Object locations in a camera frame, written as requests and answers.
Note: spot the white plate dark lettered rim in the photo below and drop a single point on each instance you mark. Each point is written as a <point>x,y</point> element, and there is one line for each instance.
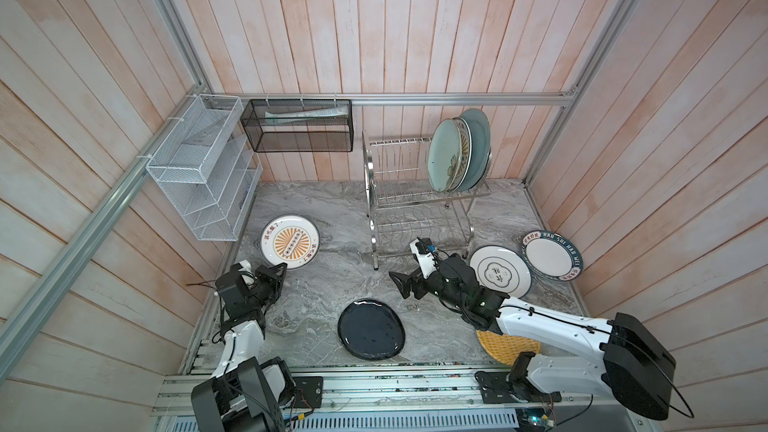
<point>552,255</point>

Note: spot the yellow woven plate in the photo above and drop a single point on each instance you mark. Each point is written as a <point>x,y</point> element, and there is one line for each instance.
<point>505,348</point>

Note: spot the black mesh basket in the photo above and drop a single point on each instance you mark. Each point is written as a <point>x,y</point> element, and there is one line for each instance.
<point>299,125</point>

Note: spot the grey-green plate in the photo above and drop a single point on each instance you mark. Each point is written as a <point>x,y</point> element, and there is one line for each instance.
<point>480,133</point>

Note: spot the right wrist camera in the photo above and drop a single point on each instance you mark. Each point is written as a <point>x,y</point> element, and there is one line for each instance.
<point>425,253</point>

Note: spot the white plate black outline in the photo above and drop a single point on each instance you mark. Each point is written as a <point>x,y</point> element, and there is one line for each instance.
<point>501,269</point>

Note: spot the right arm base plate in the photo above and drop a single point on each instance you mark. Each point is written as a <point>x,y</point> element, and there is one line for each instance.
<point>507,387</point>

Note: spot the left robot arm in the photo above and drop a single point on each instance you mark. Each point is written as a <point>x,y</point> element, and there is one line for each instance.
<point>242,394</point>

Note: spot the aluminium frame rail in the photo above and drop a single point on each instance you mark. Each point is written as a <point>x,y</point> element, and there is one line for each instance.
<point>420,99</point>

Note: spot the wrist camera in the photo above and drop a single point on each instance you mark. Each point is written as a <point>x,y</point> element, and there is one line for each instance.
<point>243,267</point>
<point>425,253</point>

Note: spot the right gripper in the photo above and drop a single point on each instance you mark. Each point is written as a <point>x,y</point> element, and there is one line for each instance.
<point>417,278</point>

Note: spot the mint plate with flower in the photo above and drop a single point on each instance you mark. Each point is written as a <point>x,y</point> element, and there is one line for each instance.
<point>444,155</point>

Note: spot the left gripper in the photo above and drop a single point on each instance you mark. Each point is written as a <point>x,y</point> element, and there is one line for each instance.
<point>268,274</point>

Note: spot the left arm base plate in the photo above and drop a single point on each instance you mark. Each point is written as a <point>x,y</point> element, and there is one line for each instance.
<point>305,392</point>

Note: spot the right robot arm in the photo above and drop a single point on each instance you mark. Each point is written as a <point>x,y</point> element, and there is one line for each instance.
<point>619,357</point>

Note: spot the orange sunburst plate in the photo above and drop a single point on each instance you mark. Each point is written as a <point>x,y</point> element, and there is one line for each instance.
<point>290,239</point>
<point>465,152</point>

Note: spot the white wire shelf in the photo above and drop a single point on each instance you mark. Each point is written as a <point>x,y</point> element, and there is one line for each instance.
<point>206,169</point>

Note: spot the chrome dish rack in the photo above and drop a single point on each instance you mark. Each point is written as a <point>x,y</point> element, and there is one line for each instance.
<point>402,205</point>

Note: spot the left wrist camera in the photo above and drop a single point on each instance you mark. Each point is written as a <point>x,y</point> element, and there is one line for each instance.
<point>243,267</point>

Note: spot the dark blue oval plate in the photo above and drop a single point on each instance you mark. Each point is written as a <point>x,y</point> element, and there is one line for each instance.
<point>371,330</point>

